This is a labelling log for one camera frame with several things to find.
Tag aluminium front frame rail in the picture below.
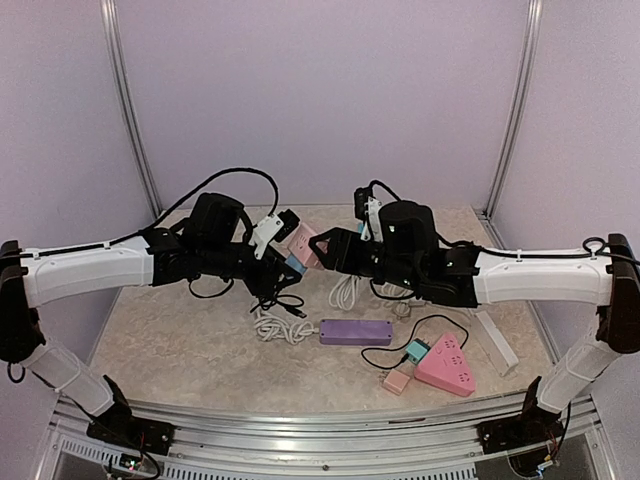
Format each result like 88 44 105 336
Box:
47 394 616 480

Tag teal plug adapter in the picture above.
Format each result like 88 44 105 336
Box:
402 338 431 365

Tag right aluminium corner post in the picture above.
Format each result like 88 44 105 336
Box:
483 0 544 222

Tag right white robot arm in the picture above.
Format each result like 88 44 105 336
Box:
309 200 639 444

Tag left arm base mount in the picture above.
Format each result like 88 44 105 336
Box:
86 417 176 456

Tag pink triangular power strip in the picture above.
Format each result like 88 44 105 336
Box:
413 332 476 397

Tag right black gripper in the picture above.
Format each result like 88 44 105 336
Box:
311 224 422 290

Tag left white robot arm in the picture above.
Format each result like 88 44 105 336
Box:
1 193 301 445

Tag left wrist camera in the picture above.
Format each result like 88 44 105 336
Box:
249 209 300 260

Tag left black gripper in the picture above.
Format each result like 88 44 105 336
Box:
200 239 302 296

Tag white power strip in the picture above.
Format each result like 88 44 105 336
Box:
471 311 519 377

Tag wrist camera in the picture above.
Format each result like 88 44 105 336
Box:
354 183 383 243
249 209 300 260

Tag pink small plug adapter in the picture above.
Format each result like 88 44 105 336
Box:
287 222 323 270

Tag purple power strip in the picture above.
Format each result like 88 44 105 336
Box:
319 319 393 346

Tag light blue small plug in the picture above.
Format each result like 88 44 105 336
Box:
285 254 307 275

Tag aluminium corner post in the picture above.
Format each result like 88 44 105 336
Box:
483 0 544 222
99 0 162 218

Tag black usb cable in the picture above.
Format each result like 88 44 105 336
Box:
360 313 471 372

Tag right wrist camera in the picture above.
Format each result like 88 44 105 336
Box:
354 183 383 243

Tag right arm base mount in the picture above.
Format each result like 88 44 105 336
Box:
476 415 563 454

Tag white power cords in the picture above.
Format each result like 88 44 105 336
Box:
252 309 321 345

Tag left aluminium corner post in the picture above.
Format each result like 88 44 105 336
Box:
99 0 162 218

